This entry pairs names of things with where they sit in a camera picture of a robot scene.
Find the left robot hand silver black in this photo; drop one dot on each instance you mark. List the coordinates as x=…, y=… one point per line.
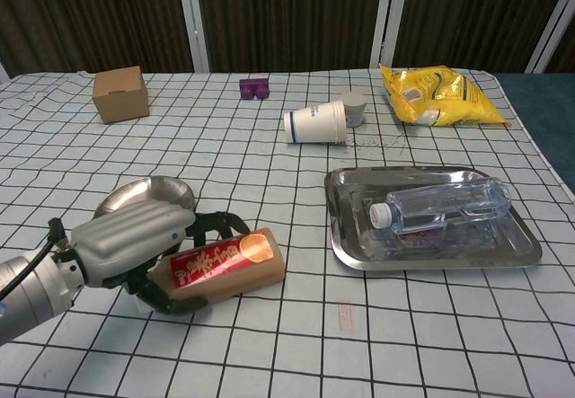
x=130, y=241

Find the red-labelled drink bottle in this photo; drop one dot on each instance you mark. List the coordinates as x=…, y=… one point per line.
x=251, y=272

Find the clear plastic water bottle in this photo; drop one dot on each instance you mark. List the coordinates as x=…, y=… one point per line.
x=449, y=205

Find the left robot arm silver white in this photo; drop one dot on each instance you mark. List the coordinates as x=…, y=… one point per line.
x=36, y=294

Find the round steel plate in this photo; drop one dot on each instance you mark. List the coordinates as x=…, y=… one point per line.
x=157, y=191

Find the brown cardboard box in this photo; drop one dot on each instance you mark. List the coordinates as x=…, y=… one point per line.
x=121, y=97

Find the purple plastic block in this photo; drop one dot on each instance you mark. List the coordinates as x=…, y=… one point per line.
x=253, y=90

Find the white black checkered tablecloth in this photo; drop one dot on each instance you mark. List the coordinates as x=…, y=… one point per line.
x=314, y=348

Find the white paper cup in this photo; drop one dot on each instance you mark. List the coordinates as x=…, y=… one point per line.
x=314, y=123

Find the rectangular steel tray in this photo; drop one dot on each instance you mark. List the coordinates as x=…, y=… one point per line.
x=359, y=250

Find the brown folding partition screen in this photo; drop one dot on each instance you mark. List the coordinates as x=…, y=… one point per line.
x=292, y=11

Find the yellow snack bag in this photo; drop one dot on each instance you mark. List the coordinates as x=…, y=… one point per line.
x=440, y=97

